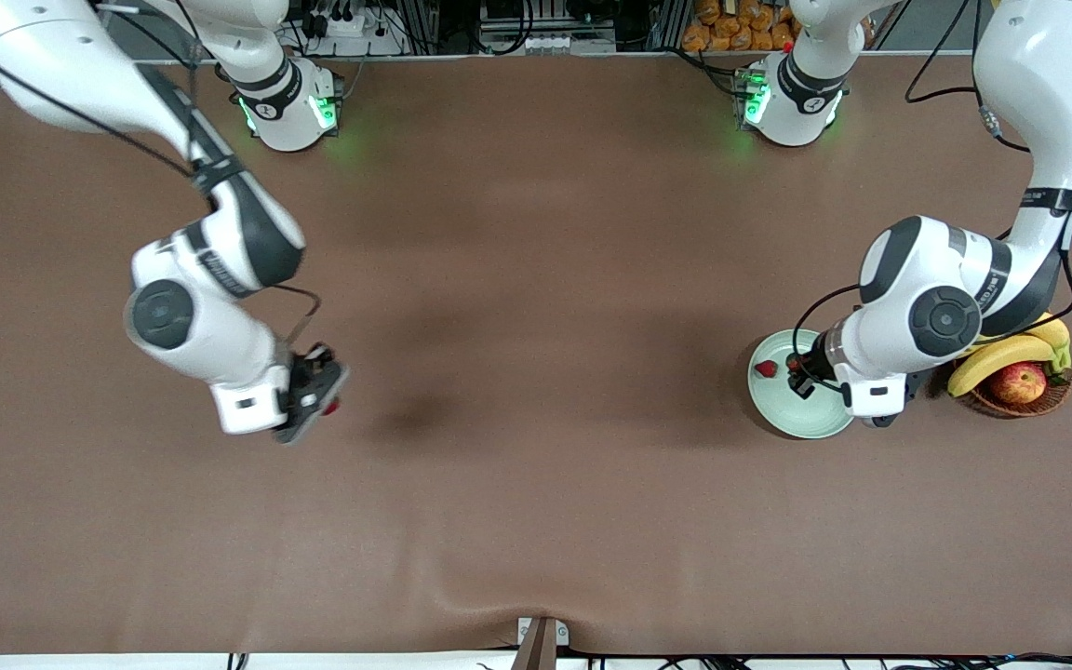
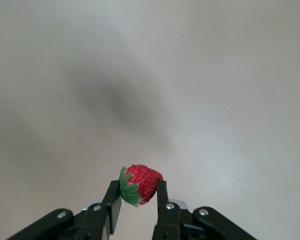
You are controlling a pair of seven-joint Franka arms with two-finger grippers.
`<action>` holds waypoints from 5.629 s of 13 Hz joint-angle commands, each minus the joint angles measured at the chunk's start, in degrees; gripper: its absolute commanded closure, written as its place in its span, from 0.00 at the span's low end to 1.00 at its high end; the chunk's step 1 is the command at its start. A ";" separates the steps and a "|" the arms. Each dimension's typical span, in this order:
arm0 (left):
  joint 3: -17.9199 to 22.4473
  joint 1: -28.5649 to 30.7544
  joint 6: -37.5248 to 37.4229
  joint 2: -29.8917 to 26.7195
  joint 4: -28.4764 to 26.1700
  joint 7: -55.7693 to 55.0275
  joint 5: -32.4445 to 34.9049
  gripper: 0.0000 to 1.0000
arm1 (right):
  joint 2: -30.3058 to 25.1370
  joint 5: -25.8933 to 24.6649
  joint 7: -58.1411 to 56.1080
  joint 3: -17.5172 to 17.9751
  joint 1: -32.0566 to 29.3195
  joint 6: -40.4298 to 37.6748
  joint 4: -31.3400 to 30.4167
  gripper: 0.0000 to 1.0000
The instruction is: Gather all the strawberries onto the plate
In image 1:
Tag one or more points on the brown table cloth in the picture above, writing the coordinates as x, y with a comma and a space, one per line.
536, 233

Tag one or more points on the brown camera post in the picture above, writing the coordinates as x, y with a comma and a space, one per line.
536, 651

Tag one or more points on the pale green round plate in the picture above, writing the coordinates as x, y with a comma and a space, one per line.
778, 409

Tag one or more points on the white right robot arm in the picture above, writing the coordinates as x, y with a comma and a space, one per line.
61, 56

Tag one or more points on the yellow banana bunch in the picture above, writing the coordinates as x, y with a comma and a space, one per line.
1001, 358

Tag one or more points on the white connector strip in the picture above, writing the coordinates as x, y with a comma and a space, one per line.
545, 44

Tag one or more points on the orange bread rolls heap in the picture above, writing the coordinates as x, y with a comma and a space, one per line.
731, 28

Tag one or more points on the white power strip with plugs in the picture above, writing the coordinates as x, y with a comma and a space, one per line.
378, 42

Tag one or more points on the red yellow apple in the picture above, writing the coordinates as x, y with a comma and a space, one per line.
1018, 383

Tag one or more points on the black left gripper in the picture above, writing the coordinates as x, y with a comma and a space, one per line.
812, 360

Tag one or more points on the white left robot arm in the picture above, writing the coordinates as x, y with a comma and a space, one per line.
1048, 74

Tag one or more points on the metal clamp bracket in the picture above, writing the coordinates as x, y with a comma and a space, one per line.
561, 633

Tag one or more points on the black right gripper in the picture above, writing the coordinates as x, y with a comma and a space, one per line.
310, 370

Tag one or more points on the brown wicker basket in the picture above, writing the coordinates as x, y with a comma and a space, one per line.
1011, 410

